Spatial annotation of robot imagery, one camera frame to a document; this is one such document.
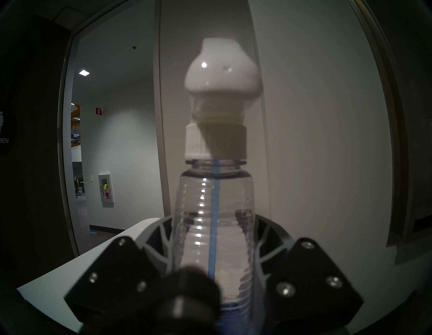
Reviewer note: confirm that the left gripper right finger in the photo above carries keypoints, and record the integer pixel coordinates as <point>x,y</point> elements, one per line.
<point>310,280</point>

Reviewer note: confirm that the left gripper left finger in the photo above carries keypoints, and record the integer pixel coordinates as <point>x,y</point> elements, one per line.
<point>111,277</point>

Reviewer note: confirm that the clear spray cleaner bottle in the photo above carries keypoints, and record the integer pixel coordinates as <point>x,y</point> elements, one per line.
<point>216,216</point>

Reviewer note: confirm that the white table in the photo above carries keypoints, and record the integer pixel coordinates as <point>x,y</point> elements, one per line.
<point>67,270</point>

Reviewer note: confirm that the dark restroom door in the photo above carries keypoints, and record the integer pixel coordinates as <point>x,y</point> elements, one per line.
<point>33,185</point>

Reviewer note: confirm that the orange warehouse rack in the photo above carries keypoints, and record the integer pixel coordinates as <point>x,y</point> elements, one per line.
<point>75,125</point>

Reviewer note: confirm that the dark restroom sign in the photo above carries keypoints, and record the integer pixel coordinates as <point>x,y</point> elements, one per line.
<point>5,140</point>

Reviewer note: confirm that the square ceiling light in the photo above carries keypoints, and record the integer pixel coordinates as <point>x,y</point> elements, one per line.
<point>84,72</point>

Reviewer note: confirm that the fire extinguisher wall cabinet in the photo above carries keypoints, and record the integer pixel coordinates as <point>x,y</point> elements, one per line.
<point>106,189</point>

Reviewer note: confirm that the grey door frame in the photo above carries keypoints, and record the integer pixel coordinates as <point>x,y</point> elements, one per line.
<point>65,152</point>

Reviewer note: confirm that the stainless steel wall dispenser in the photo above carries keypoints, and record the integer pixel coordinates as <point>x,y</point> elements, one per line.
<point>415,169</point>

